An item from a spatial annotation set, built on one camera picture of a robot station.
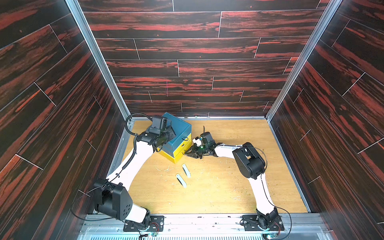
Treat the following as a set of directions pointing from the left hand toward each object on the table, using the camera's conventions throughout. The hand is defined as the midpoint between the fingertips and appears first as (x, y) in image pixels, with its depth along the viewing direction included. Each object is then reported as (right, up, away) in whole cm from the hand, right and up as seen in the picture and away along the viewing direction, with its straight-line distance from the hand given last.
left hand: (175, 132), depth 83 cm
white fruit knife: (+6, -24, +10) cm, 27 cm away
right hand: (+6, -13, +16) cm, 21 cm away
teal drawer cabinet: (+4, +2, +1) cm, 5 cm away
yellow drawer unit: (+1, -13, +7) cm, 15 cm away
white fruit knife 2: (+3, -29, +5) cm, 29 cm away
